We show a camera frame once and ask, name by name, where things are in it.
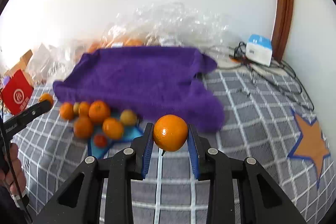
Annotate small orange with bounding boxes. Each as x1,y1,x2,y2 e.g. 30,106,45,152
73,117,94,139
39,93,54,105

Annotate clear crumpled plastic bag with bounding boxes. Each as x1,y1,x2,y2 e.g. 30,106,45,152
101,3,234,54

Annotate yellow-green small fruit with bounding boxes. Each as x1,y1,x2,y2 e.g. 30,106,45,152
73,102,80,116

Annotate person's left hand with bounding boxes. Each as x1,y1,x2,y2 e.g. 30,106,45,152
0,142,27,197

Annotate white translucent plastic bag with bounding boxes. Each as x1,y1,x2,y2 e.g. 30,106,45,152
26,44,57,85

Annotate small red tangerine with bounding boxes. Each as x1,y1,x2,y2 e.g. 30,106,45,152
93,134,108,149

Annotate brown wooden door frame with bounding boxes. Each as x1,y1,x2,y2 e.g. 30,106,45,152
272,0,294,62

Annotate grey checked tablecloth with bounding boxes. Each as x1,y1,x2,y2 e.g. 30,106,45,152
14,69,335,223

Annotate white blue power adapter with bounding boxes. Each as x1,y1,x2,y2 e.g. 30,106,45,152
245,34,273,67

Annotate large orange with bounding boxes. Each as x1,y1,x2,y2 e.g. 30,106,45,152
153,114,189,152
88,101,110,124

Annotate large front orange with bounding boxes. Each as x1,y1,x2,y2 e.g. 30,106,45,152
88,101,110,124

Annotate black cables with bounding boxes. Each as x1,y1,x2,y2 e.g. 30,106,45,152
228,41,315,111

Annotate cardboard box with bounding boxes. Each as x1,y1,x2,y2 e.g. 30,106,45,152
5,50,33,77

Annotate oranges in plastic bag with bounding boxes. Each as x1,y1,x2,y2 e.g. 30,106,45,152
86,37,145,53

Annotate purple towel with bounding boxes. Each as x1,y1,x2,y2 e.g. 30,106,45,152
52,46,224,132

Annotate orange behind middle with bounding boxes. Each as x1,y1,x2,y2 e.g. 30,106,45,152
59,102,75,121

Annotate orange behind right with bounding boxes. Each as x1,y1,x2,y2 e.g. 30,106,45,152
78,102,91,117

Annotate red paper bag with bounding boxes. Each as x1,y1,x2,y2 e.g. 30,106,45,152
1,70,34,115

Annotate clear plastic bag left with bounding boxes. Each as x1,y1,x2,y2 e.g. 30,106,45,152
48,39,104,80

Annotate oval orange citrus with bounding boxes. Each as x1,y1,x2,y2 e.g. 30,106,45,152
102,117,124,140

